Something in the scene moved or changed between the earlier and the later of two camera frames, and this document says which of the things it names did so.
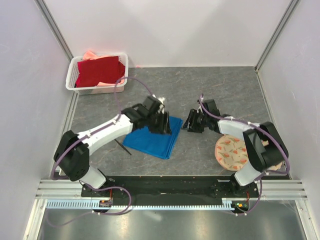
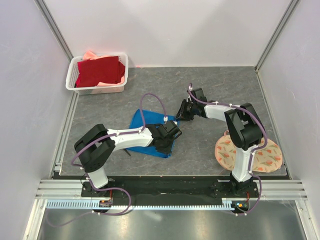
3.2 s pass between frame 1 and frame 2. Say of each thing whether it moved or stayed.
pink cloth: stayed
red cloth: stayed
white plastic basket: stayed
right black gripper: moved
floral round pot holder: stayed
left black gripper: moved
